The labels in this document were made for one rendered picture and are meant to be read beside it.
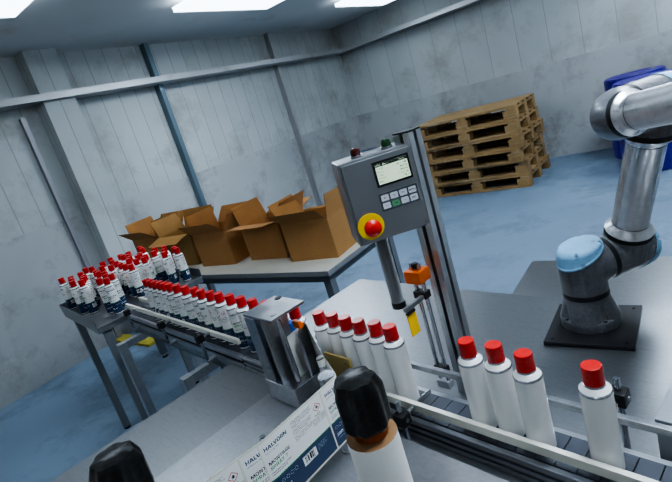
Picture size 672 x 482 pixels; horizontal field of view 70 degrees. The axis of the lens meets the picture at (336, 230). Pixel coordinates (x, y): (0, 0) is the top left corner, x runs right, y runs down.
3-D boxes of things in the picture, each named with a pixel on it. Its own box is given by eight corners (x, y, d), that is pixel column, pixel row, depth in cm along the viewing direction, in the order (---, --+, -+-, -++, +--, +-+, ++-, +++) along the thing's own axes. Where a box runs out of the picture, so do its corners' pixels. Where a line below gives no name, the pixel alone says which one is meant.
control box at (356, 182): (352, 238, 116) (330, 162, 112) (418, 216, 117) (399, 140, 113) (361, 248, 106) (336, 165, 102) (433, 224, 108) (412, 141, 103)
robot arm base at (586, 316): (554, 332, 133) (548, 300, 131) (568, 305, 144) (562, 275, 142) (617, 336, 123) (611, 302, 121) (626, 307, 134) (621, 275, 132)
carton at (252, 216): (233, 268, 317) (214, 216, 308) (283, 238, 358) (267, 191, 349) (283, 265, 290) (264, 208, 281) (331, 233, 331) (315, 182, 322)
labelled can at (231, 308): (249, 341, 177) (230, 290, 172) (257, 343, 173) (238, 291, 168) (237, 348, 173) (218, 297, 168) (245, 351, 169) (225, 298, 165)
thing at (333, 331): (339, 382, 133) (317, 317, 128) (352, 372, 136) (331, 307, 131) (352, 387, 129) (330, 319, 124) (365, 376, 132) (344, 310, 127)
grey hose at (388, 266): (389, 309, 122) (368, 232, 117) (398, 302, 125) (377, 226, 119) (400, 310, 120) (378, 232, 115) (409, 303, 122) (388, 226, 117)
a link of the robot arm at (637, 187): (582, 263, 139) (607, 78, 108) (626, 246, 141) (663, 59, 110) (614, 288, 129) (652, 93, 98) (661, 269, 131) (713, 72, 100)
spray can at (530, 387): (523, 450, 92) (502, 357, 87) (535, 432, 96) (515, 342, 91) (550, 459, 89) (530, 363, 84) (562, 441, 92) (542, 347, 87)
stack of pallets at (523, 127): (427, 200, 669) (409, 129, 645) (455, 179, 744) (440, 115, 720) (532, 187, 580) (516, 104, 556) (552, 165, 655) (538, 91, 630)
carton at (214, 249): (190, 272, 340) (171, 223, 331) (234, 247, 375) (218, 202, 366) (233, 269, 314) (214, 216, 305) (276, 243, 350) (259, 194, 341)
